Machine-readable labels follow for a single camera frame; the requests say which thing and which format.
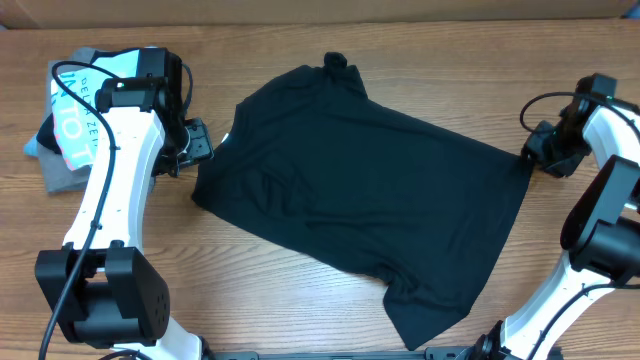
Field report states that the black t-shirt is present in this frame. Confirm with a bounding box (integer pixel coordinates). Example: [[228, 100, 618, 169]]
[[192, 52, 533, 350]]

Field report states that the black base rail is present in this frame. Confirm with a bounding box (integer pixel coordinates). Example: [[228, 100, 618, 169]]
[[209, 345, 564, 360]]

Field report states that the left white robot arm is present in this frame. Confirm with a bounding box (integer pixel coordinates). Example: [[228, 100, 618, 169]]
[[35, 76, 213, 359]]

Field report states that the grey folded t-shirt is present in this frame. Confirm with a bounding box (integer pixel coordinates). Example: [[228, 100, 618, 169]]
[[36, 47, 156, 195]]

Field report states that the light blue folded t-shirt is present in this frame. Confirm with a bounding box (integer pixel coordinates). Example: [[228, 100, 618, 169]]
[[23, 48, 140, 172]]

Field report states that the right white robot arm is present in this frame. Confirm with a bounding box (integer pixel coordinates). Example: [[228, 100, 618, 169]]
[[457, 73, 639, 360]]

